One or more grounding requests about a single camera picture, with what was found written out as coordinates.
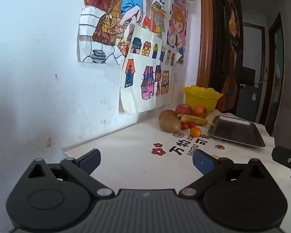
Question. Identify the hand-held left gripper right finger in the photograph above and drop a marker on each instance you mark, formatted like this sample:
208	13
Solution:
203	163

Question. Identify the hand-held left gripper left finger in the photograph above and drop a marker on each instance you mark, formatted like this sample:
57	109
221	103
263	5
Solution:
89	161

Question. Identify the small orange kumquat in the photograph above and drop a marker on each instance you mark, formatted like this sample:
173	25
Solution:
196	131

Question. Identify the red cherry tomato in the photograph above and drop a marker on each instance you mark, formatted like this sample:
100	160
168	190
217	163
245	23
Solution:
184	125
191	124

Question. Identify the yellow banana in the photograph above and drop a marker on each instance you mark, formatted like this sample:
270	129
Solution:
195	119

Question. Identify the metal tray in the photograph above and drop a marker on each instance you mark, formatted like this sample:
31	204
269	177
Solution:
235	131

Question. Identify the brown kiwi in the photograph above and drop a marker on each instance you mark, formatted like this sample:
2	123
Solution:
169	124

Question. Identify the pale red apple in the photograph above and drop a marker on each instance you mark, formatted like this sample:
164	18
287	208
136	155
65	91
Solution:
200	111

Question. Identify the dark red apple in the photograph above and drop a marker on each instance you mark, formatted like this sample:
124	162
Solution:
183	109

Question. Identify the brown potato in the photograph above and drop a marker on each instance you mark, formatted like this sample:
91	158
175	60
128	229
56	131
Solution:
166	113

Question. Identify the yellow plastic bowl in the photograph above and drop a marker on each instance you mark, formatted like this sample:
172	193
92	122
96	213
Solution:
201	99

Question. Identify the grey refrigerator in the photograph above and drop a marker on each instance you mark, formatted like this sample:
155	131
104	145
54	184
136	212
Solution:
248	102

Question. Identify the colored houses drawing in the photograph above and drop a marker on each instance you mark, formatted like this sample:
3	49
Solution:
145	87

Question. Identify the black box appliance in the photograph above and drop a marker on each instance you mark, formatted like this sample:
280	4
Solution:
248	75

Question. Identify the door poster orange dress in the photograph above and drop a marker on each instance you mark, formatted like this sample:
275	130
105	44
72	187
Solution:
232	53

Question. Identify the pink cartoon girl drawing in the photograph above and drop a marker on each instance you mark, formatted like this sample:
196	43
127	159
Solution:
178	29

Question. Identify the large colored child drawing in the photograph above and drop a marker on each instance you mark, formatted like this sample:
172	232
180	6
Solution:
104	17

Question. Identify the dark hallway door frame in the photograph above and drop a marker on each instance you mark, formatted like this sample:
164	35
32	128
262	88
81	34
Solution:
271	77

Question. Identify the wooden door frame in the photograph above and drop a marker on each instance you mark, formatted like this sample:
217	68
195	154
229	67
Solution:
206	34

